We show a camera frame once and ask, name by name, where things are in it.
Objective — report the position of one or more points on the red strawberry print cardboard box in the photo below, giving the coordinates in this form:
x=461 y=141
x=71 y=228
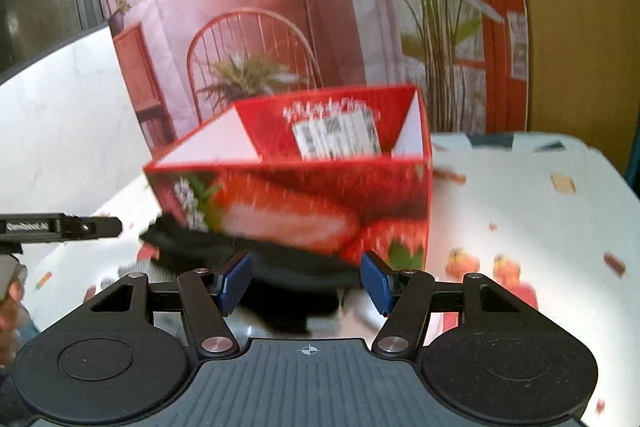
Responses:
x=300 y=207

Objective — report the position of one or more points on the person's left hand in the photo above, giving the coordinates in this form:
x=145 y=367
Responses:
x=15 y=307

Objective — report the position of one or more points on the black dotted glove pair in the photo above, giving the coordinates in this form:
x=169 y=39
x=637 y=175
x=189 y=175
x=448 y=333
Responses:
x=295 y=272

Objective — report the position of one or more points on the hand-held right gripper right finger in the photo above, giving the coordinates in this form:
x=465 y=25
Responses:
x=377 y=282

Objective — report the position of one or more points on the wooden panel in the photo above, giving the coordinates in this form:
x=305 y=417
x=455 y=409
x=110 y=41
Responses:
x=575 y=57

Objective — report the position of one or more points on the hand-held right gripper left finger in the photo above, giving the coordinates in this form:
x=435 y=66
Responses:
x=234 y=282

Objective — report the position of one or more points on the white printed tablecloth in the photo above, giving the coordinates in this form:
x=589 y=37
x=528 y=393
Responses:
x=525 y=232

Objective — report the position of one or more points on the printed room scene backdrop cloth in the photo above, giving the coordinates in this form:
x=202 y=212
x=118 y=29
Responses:
x=350 y=32

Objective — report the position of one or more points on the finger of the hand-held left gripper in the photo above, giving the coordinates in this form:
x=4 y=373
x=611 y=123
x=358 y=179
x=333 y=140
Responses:
x=95 y=228

